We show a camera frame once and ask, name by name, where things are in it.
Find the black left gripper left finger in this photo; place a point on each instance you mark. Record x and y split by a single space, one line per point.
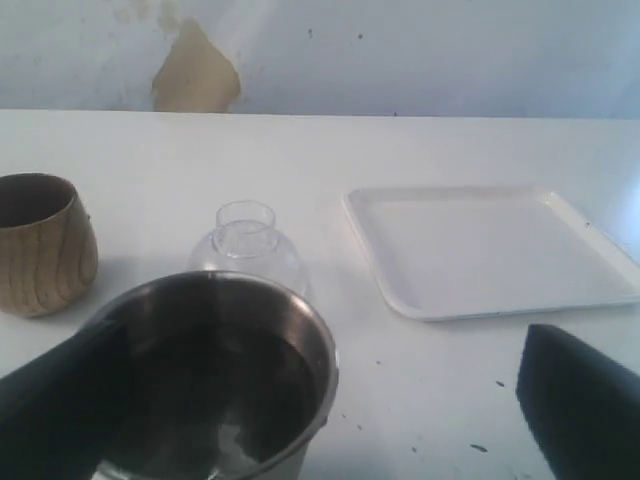
60 411

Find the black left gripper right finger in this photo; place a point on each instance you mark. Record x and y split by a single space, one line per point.
581 407

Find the stainless steel cup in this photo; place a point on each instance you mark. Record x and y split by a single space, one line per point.
234 375

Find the brown wooden cup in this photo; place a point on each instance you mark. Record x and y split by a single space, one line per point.
49 254

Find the clear dome lid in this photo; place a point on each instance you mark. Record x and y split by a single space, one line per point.
246 239

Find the white rectangular tray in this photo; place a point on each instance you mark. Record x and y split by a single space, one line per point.
445 253

